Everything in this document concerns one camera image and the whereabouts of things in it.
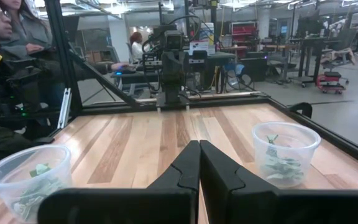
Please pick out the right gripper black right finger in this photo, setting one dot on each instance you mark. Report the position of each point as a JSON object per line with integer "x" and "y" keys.
{"x": 219, "y": 177}

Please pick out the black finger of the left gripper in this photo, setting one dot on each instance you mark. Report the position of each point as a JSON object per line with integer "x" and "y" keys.
{"x": 169, "y": 77}
{"x": 177, "y": 77}

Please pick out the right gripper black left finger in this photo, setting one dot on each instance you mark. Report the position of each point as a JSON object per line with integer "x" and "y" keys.
{"x": 185, "y": 174}

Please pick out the green stevia sweetener packet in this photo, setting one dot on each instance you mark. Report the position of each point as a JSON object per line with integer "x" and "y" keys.
{"x": 272, "y": 149}
{"x": 278, "y": 166}
{"x": 36, "y": 196}
{"x": 39, "y": 169}
{"x": 283, "y": 176}

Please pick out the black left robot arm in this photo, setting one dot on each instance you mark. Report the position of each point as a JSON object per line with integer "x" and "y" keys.
{"x": 172, "y": 99}

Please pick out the white and red box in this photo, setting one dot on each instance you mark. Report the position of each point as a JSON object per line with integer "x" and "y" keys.
{"x": 199, "y": 48}

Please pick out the dark grey desk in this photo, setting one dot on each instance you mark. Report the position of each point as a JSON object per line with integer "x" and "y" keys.
{"x": 222, "y": 57}

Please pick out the white and yellow canister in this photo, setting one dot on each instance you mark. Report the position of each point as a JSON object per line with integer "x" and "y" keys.
{"x": 208, "y": 31}

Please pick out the red storage shelf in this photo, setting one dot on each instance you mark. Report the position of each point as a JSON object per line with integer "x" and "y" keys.
{"x": 242, "y": 29}

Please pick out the black bin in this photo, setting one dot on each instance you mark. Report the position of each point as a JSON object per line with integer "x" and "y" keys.
{"x": 253, "y": 67}

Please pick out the white building pillar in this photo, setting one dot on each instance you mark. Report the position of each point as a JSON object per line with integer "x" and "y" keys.
{"x": 263, "y": 21}

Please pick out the clear plastic tub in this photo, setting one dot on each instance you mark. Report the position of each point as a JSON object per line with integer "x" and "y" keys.
{"x": 303, "y": 140}
{"x": 57, "y": 174}

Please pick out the black work table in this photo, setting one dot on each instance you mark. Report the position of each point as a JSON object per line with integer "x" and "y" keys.
{"x": 306, "y": 40}

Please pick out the red creeper stool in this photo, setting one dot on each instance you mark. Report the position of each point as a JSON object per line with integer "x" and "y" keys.
{"x": 331, "y": 82}

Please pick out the grey office chair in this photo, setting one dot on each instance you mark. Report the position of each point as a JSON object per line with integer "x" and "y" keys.
{"x": 346, "y": 37}

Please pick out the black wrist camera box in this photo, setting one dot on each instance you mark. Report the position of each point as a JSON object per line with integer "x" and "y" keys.
{"x": 173, "y": 40}

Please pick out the silver aluminium bracket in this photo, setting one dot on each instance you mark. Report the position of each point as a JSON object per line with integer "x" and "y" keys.
{"x": 64, "y": 109}

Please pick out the black aluminium table frame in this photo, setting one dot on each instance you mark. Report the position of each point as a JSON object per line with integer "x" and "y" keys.
{"x": 61, "y": 46}

